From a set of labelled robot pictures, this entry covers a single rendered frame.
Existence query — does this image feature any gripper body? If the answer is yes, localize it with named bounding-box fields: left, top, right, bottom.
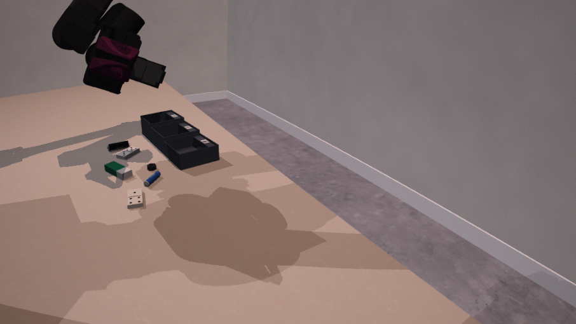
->
left=83, top=23, right=142, bottom=95

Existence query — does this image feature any black rack of bins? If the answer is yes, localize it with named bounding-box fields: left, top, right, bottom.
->
left=141, top=110, right=219, bottom=170

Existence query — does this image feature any white domino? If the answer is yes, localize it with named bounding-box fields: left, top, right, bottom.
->
left=127, top=188, right=144, bottom=209
left=116, top=147, right=140, bottom=159

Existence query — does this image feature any blue battery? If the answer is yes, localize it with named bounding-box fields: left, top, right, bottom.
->
left=144, top=171, right=161, bottom=187

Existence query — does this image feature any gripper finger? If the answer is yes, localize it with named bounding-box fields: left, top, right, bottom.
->
left=96, top=36, right=139, bottom=62
left=89, top=57, right=132, bottom=82

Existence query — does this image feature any green and white eraser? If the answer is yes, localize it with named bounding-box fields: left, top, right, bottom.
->
left=104, top=161, right=133, bottom=180

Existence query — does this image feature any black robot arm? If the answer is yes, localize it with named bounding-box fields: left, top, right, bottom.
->
left=52, top=0, right=166, bottom=89

